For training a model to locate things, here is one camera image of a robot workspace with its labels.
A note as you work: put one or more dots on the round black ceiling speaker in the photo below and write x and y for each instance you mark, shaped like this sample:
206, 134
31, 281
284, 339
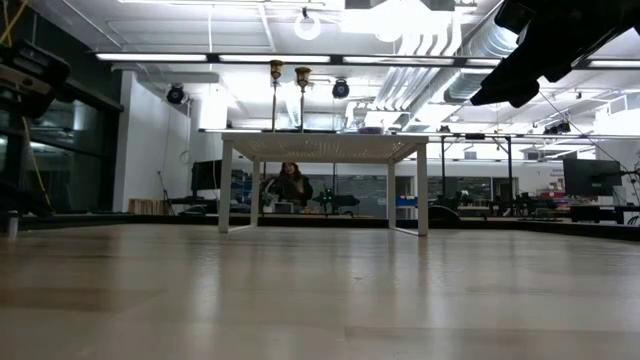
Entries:
176, 94
340, 89

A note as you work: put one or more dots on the blue storage box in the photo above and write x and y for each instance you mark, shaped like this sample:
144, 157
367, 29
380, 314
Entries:
406, 201

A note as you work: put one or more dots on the person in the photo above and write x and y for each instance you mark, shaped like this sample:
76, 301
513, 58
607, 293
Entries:
292, 187

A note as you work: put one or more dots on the black gantry frame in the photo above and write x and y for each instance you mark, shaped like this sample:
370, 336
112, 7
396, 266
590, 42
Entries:
475, 136

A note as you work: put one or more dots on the black aluminium table frame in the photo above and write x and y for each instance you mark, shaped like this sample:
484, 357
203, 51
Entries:
560, 227

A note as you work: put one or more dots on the wooden crate stack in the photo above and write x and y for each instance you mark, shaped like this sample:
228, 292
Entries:
147, 207

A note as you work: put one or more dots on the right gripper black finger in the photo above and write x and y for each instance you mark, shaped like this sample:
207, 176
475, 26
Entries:
510, 87

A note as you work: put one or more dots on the small white cylinder post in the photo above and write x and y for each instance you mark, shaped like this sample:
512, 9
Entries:
12, 226

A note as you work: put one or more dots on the silver ventilation duct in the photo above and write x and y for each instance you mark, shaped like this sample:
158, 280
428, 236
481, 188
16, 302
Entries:
400, 90

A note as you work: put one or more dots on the white perforated metal shelf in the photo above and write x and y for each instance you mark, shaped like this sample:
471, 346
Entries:
325, 146

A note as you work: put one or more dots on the brass candlestick holder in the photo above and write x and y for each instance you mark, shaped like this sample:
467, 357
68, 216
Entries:
276, 69
302, 77

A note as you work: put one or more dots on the black computer monitor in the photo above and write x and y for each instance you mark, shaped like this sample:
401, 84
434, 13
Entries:
591, 177
206, 175

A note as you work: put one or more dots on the ceiling strip light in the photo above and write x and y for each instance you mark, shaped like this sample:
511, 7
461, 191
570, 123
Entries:
482, 62
397, 60
150, 57
615, 63
275, 58

